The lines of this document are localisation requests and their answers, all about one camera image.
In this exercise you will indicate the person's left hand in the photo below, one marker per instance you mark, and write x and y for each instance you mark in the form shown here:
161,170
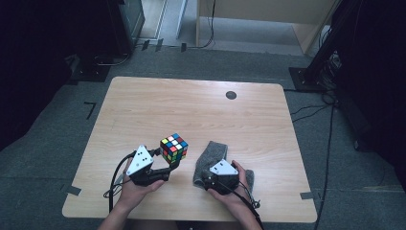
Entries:
134,195

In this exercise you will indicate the black floor plate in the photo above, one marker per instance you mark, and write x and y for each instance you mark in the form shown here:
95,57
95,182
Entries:
89,73

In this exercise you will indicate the black cabinet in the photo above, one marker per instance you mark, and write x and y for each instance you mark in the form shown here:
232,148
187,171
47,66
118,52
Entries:
108,25

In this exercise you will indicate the colourful puzzle cube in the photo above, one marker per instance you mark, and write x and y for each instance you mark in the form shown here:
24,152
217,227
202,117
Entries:
174,148

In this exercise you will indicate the angled black tape mark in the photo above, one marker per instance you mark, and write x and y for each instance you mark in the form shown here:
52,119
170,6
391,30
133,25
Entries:
91,110

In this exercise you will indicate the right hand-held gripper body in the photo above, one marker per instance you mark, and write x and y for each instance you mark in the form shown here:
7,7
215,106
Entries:
223,167

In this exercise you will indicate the black round table grommet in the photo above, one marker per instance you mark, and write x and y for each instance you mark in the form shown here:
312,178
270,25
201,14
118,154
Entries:
231,95

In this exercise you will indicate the grey tape piece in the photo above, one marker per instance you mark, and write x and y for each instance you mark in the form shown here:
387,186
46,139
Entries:
307,195
73,190

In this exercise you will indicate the black metal stand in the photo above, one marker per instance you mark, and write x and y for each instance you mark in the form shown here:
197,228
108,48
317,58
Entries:
306,80

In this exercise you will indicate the grey cloth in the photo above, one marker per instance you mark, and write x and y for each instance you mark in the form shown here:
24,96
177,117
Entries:
210,156

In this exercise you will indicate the beige wooden furniture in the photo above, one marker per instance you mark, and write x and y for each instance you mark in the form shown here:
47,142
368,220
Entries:
255,8

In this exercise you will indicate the person's right hand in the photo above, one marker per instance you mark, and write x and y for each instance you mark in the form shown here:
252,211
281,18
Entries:
230,201

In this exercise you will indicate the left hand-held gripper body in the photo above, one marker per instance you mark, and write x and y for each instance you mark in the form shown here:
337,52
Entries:
140,159

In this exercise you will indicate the dark curtain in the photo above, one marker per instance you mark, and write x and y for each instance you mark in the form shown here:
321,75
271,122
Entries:
28,64
379,80

